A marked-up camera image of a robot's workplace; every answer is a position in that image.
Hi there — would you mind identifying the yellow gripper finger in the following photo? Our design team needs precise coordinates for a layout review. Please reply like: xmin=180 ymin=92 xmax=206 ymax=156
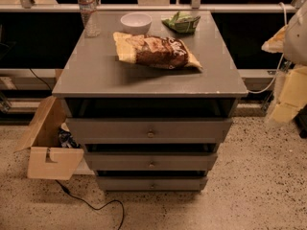
xmin=268 ymin=66 xmax=307 ymax=125
xmin=261 ymin=26 xmax=287 ymax=54

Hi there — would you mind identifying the grey bottom drawer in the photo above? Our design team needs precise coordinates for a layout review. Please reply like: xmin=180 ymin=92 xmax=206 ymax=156
xmin=97 ymin=177 xmax=207 ymax=191

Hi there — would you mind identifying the grey drawer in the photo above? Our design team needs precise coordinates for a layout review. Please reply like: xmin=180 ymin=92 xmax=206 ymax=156
xmin=66 ymin=118 xmax=232 ymax=144
xmin=84 ymin=152 xmax=217 ymax=171
xmin=97 ymin=177 xmax=207 ymax=191

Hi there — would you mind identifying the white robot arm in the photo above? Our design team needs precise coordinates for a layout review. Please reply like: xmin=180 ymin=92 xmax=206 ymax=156
xmin=261 ymin=2 xmax=307 ymax=125

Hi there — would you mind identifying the grey drawer cabinet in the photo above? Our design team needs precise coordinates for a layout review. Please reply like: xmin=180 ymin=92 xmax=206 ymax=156
xmin=53 ymin=11 xmax=248 ymax=179

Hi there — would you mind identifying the grey middle drawer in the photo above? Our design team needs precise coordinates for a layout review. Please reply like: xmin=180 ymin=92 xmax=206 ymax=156
xmin=84 ymin=152 xmax=217 ymax=171

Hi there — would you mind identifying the grey top drawer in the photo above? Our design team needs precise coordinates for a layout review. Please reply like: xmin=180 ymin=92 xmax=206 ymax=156
xmin=66 ymin=118 xmax=232 ymax=144

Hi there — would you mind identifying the open cardboard box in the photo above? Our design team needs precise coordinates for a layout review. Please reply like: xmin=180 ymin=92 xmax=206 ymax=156
xmin=15 ymin=96 xmax=83 ymax=180

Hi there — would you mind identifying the green snack bag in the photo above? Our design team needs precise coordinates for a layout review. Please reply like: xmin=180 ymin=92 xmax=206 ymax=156
xmin=162 ymin=11 xmax=201 ymax=34

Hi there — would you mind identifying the brown yellow chip bag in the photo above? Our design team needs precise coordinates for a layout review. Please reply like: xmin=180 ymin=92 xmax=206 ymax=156
xmin=113 ymin=32 xmax=202 ymax=70

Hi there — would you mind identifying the white bowl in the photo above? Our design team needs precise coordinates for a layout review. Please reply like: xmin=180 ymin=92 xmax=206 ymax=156
xmin=120 ymin=12 xmax=152 ymax=35

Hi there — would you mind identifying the clear plastic water bottle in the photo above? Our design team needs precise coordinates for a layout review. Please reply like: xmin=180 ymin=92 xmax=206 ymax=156
xmin=78 ymin=0 xmax=100 ymax=37

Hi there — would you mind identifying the dark crumpled bag in box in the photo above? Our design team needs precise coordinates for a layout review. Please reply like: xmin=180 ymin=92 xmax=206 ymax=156
xmin=59 ymin=128 xmax=81 ymax=149

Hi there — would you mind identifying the white hanging cable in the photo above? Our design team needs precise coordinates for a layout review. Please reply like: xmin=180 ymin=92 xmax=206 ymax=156
xmin=247 ymin=2 xmax=289 ymax=95

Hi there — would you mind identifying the black floor cable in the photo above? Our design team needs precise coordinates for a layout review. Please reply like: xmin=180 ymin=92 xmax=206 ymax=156
xmin=55 ymin=179 xmax=126 ymax=230

